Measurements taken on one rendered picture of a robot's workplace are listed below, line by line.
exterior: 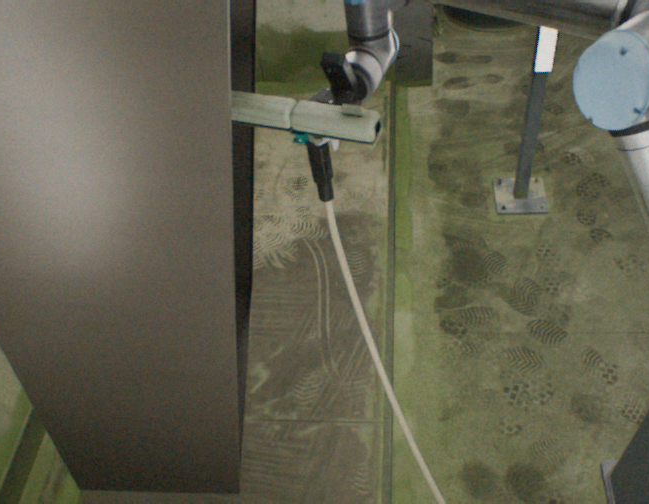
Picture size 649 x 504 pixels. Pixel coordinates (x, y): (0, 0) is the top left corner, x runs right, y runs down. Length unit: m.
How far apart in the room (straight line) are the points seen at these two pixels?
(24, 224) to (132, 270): 0.14
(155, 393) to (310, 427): 0.96
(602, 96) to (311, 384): 1.41
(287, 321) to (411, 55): 1.50
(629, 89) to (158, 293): 0.66
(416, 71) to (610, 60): 2.32
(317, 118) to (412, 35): 2.02
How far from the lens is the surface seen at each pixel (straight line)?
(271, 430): 2.00
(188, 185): 0.70
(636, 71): 0.89
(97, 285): 0.86
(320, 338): 2.14
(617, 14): 1.07
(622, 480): 1.89
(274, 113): 1.12
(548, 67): 2.23
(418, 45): 3.10
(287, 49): 3.14
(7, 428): 2.14
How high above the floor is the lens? 1.81
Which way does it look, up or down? 48 degrees down
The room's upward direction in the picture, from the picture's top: 10 degrees counter-clockwise
